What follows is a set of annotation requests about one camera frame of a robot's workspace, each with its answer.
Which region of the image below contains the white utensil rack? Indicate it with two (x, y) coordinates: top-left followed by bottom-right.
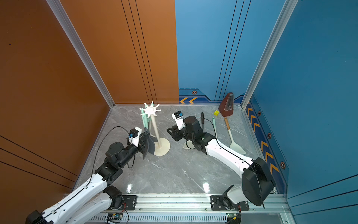
(143, 102), (170, 156)

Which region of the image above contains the mint handle cream turner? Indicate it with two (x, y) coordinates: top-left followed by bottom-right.
(183, 141), (195, 149)

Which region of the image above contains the black handle metal utensil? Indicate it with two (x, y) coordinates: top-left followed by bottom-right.
(200, 112), (205, 130)

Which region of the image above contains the wooden handle white spatula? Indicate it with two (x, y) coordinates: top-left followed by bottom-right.
(224, 117), (247, 155)

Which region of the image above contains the mint handle grey spatula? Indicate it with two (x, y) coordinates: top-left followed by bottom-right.
(141, 108), (155, 155)

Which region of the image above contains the mint handle white spatula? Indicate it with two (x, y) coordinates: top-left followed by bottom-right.
(212, 117), (218, 140)

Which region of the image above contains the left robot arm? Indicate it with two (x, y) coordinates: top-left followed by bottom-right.
(25, 127), (150, 224)

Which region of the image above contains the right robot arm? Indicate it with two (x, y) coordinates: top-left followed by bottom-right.
(167, 111), (276, 210)

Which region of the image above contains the dark red metronome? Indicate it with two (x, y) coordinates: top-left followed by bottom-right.
(219, 92), (235, 117)

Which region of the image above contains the left green circuit board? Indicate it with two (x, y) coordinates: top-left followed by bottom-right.
(106, 213), (124, 222)

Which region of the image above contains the green circuit board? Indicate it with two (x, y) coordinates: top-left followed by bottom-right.
(226, 213), (241, 223)
(106, 213), (124, 222)

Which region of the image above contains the right green circuit board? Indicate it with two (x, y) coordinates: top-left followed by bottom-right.
(226, 213), (241, 223)

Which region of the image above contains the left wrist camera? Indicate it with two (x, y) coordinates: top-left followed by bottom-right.
(127, 127), (142, 147)

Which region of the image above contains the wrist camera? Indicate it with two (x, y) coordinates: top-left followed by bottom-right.
(127, 127), (142, 147)
(172, 111), (186, 130)

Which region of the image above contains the mint handle grey turner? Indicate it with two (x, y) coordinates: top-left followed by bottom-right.
(140, 108), (149, 159)

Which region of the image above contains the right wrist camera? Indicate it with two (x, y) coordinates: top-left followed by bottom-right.
(172, 111), (186, 130)

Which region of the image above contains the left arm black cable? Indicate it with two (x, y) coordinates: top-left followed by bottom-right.
(83, 125), (131, 187)

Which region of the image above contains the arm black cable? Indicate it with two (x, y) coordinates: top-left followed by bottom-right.
(83, 125), (131, 187)
(184, 116), (266, 209)

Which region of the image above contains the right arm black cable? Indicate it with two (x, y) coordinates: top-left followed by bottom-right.
(184, 116), (266, 209)

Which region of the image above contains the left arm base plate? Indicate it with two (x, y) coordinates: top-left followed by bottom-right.
(109, 195), (138, 211)

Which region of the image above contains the aluminium front rail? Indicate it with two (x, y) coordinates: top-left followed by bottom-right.
(127, 194), (291, 213)

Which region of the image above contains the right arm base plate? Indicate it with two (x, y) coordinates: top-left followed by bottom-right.
(210, 195), (249, 211)

